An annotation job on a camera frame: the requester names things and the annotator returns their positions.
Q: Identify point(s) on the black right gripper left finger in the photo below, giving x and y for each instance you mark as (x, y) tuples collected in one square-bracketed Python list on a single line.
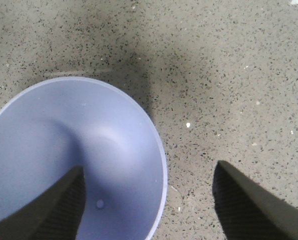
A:
[(54, 215)]

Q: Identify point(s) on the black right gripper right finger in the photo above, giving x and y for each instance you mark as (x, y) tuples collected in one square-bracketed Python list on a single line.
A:
[(247, 211)]

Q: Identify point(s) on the light blue plastic bowl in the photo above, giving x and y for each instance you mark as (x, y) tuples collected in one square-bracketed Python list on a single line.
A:
[(65, 122)]

